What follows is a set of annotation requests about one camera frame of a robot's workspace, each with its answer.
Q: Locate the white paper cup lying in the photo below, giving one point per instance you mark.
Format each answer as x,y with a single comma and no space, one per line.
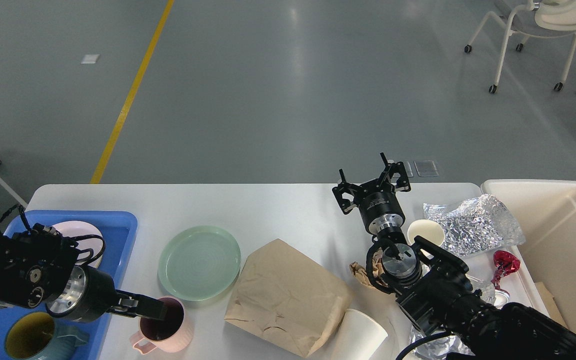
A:
358,337

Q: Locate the foil tray container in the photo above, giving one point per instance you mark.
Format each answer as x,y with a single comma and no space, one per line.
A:
440,348

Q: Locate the crumpled brown paper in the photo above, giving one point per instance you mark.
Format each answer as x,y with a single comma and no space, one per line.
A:
361,275

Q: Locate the pink mug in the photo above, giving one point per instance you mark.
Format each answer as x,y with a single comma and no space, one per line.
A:
170,335

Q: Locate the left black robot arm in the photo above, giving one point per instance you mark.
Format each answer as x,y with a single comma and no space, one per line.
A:
42,266

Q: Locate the green plate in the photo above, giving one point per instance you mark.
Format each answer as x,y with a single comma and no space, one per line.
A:
199,263

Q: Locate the white paper cup upright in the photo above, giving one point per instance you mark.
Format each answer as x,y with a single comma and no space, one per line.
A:
426,228

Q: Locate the white office chair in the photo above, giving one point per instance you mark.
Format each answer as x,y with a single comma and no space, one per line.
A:
538,19

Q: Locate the brown paper bag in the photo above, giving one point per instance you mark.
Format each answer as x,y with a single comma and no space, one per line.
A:
284,297

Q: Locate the crumpled aluminium foil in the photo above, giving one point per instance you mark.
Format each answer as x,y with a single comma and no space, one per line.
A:
476,225

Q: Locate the teal mug yellow inside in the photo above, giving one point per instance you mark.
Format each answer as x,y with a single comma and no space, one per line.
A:
38,336

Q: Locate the floor socket plate right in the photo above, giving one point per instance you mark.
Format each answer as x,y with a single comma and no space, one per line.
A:
426,168

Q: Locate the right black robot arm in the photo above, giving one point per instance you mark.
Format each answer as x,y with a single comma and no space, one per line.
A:
431,284

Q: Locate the floor socket plate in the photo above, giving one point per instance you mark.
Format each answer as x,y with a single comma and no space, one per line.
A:
407,168
426,168

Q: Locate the red foil wrapper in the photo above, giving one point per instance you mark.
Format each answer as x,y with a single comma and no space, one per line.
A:
505,264

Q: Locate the beige plastic bin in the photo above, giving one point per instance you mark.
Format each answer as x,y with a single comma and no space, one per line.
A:
546,211

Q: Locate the blue plastic tray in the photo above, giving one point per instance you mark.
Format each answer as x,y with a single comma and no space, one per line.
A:
119,229

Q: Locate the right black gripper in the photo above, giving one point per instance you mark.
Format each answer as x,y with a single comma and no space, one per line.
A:
377,203

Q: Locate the cardboard piece in bin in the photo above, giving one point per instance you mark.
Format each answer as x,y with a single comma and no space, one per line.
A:
550,304

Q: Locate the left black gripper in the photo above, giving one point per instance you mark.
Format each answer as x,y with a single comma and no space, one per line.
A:
90,293

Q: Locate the floor socket plate left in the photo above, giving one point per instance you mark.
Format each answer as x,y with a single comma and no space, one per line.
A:
407,168

